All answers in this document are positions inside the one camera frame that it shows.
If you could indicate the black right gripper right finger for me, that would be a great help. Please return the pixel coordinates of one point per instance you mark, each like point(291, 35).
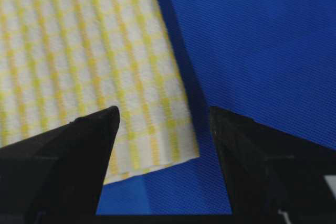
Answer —
point(270, 175)

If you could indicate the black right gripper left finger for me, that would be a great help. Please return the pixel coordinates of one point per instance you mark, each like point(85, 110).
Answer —
point(58, 174)

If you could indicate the yellow checked towel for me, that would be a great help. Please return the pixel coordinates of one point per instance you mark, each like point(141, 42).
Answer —
point(63, 59)

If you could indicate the blue table mat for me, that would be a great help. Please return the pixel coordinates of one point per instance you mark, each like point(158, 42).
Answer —
point(271, 60)

